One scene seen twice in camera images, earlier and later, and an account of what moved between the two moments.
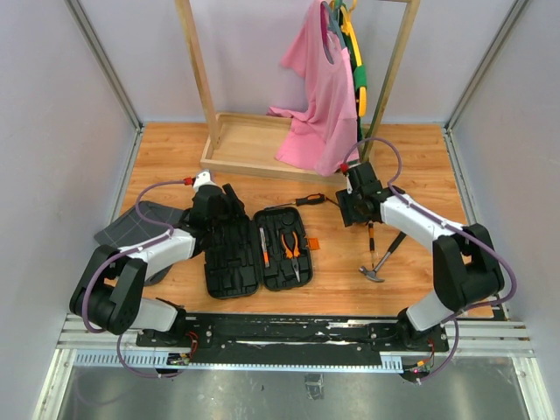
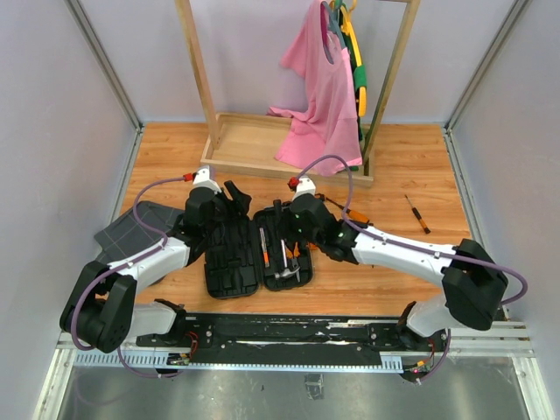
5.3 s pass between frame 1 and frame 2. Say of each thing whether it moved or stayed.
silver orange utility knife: stayed
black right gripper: moved
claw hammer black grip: moved
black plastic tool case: stayed
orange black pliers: stayed
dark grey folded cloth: stayed
